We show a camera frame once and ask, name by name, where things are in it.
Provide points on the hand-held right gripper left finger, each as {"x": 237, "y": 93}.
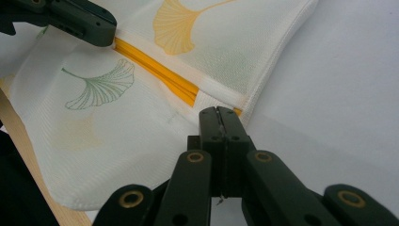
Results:
{"x": 215, "y": 144}

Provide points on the white leaf-print mesh zipper bag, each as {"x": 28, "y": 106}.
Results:
{"x": 109, "y": 135}

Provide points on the white table mat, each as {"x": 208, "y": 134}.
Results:
{"x": 329, "y": 94}

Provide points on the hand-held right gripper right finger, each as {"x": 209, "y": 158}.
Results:
{"x": 233, "y": 147}

